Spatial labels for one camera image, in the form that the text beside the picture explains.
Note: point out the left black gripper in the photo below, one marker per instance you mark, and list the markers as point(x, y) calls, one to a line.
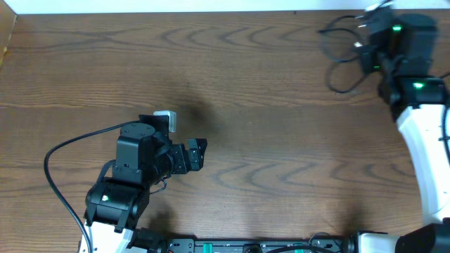
point(183, 159)

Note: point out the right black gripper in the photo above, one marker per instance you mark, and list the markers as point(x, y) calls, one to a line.
point(368, 56)

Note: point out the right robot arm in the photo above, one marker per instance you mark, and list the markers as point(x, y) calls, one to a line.
point(400, 48)

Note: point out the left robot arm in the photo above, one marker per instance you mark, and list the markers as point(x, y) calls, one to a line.
point(145, 156)

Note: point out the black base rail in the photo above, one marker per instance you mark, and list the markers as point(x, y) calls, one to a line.
point(253, 246)

